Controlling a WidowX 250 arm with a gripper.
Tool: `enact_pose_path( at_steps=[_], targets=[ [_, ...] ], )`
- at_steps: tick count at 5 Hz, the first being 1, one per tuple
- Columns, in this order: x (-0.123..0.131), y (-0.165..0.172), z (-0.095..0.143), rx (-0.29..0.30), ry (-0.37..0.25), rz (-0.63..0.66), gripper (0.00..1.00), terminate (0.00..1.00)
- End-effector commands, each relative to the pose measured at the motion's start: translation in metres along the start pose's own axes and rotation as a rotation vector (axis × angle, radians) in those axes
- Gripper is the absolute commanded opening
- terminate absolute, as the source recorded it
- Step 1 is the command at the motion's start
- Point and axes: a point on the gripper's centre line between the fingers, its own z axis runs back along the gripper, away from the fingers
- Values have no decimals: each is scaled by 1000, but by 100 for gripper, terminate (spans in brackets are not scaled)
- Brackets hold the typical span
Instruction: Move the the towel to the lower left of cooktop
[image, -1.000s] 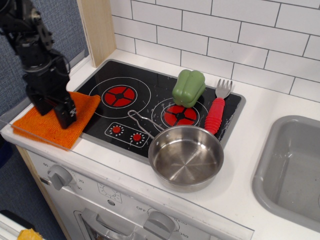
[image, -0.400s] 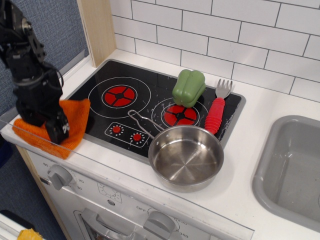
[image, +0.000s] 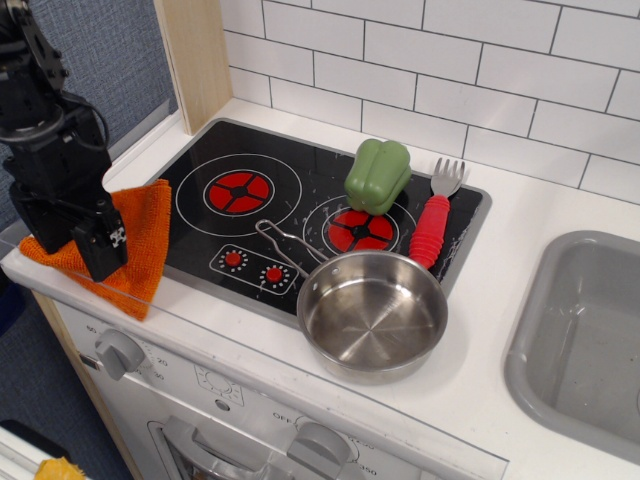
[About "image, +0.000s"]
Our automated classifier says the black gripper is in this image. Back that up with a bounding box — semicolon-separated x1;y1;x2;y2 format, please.
2;102;128;282

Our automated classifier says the orange knitted towel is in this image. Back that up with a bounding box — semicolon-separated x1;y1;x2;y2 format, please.
19;179;172;321

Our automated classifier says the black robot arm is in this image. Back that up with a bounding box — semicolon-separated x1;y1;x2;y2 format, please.
1;1;128;282

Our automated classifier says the black toy cooktop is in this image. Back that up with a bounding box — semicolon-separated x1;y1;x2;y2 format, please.
149;117;493;330

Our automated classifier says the grey left oven knob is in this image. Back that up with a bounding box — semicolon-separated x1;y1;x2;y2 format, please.
95;329;145;381

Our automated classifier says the grey oven knob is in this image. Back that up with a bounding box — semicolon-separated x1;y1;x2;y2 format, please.
287;422;351;479
95;329;145;381

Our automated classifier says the white toy oven front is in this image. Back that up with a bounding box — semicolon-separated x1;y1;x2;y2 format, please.
58;305;507;479

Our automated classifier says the yellow black object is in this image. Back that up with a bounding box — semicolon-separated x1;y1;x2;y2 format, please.
34;457;88;480

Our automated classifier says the stainless steel saucepan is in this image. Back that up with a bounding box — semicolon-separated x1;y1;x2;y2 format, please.
255;218;450;386

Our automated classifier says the green toy bell pepper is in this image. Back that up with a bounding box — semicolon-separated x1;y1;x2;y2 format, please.
344;139;411;216

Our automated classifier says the grey right oven knob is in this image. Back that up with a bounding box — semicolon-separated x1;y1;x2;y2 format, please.
287;422;351;479

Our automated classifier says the grey sink basin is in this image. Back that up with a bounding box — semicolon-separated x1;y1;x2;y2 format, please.
505;231;639;463

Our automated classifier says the wooden side post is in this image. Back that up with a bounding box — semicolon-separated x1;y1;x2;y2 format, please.
153;0;233;135

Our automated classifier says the red handled toy fork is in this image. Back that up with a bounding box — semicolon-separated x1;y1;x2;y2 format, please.
409;158;466;269

